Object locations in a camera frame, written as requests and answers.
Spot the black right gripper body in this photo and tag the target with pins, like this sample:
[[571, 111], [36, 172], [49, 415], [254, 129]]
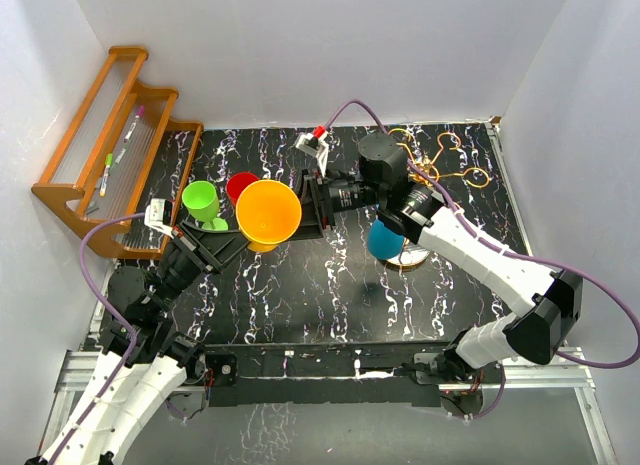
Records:
[[343, 195]]

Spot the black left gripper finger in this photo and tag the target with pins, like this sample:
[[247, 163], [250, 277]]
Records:
[[194, 231], [219, 249]]

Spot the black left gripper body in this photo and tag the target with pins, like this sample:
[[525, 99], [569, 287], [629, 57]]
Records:
[[180, 269]]

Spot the green wine glass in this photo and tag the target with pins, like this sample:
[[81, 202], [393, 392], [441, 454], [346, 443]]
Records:
[[202, 202]]

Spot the yellow wine glass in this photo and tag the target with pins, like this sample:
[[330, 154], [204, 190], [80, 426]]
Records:
[[268, 213]]

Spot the red wine glass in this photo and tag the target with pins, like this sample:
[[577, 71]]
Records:
[[238, 183]]

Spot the blue wine glass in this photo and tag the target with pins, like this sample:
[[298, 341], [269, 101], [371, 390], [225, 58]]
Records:
[[383, 243]]

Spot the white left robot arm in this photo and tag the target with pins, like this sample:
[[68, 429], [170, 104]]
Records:
[[142, 360]]

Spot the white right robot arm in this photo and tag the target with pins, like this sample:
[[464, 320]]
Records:
[[544, 303]]

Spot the wooden stepped shelf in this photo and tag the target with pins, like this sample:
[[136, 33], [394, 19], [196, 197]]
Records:
[[155, 162]]

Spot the green capped marker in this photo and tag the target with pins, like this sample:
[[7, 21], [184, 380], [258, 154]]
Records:
[[105, 175]]

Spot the purple capped marker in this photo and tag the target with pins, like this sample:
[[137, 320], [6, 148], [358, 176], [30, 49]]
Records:
[[138, 115]]

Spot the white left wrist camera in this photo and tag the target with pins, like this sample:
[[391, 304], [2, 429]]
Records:
[[158, 216]]

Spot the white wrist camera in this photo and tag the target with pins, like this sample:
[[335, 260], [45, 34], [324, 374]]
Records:
[[158, 216], [314, 144]]

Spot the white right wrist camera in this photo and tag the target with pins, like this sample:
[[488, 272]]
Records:
[[314, 144]]

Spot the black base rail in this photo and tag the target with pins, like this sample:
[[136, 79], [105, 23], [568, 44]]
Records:
[[335, 373]]

